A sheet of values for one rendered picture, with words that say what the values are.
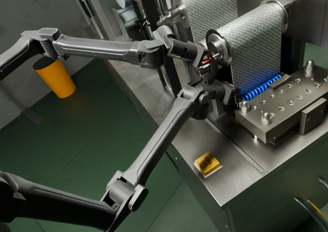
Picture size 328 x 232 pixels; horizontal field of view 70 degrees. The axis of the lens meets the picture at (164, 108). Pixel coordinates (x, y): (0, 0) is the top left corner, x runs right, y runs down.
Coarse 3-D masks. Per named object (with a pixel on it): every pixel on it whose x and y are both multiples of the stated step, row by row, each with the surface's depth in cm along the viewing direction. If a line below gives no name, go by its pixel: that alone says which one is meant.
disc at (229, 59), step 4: (208, 32) 86; (212, 32) 84; (216, 32) 82; (220, 36) 81; (224, 40) 80; (228, 44) 80; (228, 48) 80; (228, 52) 81; (228, 56) 83; (228, 60) 84; (220, 64) 91; (224, 64) 88; (228, 64) 85
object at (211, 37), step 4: (272, 4) 87; (276, 8) 85; (280, 12) 85; (208, 36) 87; (212, 36) 85; (216, 36) 82; (208, 40) 88; (220, 40) 81; (224, 44) 81; (224, 48) 82; (224, 52) 83; (224, 56) 85; (220, 60) 88; (224, 60) 86
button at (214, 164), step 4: (208, 152) 94; (204, 156) 94; (208, 156) 93; (212, 156) 93; (196, 160) 93; (200, 160) 93; (204, 160) 92; (208, 160) 92; (212, 160) 91; (216, 160) 91; (196, 164) 94; (200, 164) 92; (204, 164) 91; (208, 164) 90; (212, 164) 90; (216, 164) 90; (200, 168) 91; (204, 168) 90; (208, 168) 89; (212, 168) 89; (216, 168) 90; (204, 172) 89; (208, 172) 89
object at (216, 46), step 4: (212, 40) 85; (216, 40) 84; (208, 44) 87; (212, 44) 84; (216, 44) 83; (220, 44) 83; (208, 48) 88; (212, 48) 86; (216, 48) 83; (220, 48) 83; (212, 52) 87; (216, 52) 85; (220, 52) 83; (216, 56) 86; (220, 56) 84
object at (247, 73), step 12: (264, 48) 88; (276, 48) 91; (252, 60) 89; (264, 60) 92; (276, 60) 95; (240, 72) 89; (252, 72) 92; (264, 72) 95; (276, 72) 99; (240, 84) 92; (252, 84) 96; (240, 96) 96
